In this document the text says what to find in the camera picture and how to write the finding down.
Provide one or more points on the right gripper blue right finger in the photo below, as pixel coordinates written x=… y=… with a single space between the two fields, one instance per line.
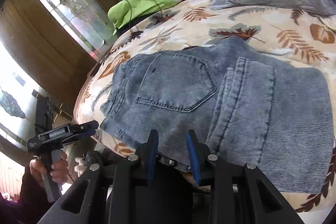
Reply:
x=198 y=157

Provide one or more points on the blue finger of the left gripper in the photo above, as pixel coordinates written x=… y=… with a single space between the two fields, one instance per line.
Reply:
x=44 y=116
x=88 y=128

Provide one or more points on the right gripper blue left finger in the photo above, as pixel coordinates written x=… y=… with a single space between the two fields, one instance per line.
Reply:
x=147 y=153

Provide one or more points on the grey denim pants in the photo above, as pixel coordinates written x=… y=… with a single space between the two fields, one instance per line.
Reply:
x=245 y=106

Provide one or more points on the person's left hand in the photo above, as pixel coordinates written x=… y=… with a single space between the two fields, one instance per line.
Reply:
x=59 y=170

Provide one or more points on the brown wooden glass door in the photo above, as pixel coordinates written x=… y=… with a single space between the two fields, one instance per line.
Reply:
x=48 y=47

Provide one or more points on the leaf print beige blanket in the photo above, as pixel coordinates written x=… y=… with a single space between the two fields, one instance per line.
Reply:
x=299 y=38

